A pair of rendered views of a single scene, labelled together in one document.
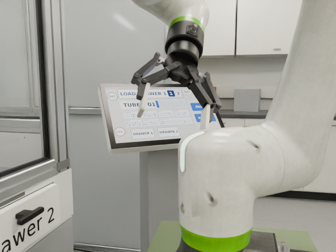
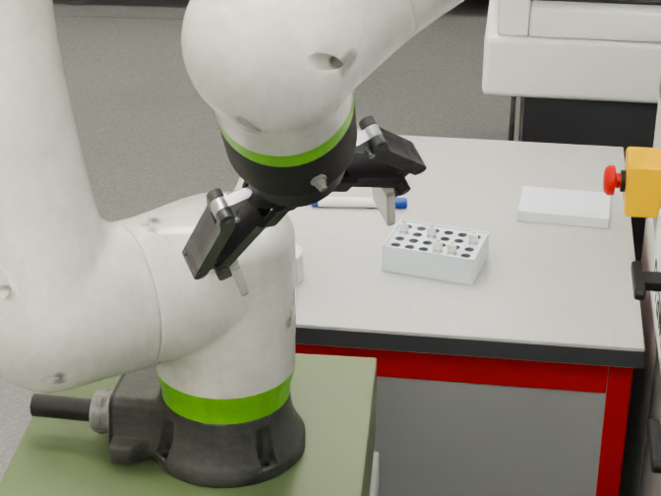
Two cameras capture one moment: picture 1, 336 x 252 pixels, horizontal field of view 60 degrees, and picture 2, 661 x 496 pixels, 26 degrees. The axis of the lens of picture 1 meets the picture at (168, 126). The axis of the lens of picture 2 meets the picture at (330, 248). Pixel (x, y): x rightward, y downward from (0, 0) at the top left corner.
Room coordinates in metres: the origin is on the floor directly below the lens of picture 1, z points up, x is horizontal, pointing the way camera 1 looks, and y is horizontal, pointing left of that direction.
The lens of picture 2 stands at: (1.63, -0.11, 1.66)
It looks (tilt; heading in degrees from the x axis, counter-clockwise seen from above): 27 degrees down; 174
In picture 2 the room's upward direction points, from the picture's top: straight up
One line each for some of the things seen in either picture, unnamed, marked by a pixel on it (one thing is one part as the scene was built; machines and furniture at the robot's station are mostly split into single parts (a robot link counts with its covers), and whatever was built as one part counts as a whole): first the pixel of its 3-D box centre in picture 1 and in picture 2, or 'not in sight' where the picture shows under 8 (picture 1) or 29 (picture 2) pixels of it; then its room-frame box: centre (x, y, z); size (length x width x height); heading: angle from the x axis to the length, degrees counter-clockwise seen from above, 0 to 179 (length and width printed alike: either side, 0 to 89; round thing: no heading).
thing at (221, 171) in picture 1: (221, 182); (211, 303); (0.50, -0.09, 1.02); 0.16 x 0.13 x 0.19; 115
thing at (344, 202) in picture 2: not in sight; (359, 202); (-0.22, 0.13, 0.77); 0.14 x 0.02 x 0.02; 82
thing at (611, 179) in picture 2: not in sight; (614, 180); (-0.02, 0.45, 0.88); 0.04 x 0.03 x 0.04; 166
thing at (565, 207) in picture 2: not in sight; (565, 206); (-0.17, 0.42, 0.77); 0.13 x 0.09 x 0.02; 72
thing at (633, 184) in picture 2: not in sight; (639, 181); (-0.02, 0.48, 0.88); 0.07 x 0.05 x 0.07; 166
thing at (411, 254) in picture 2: not in sight; (436, 251); (-0.03, 0.21, 0.78); 0.12 x 0.08 x 0.04; 65
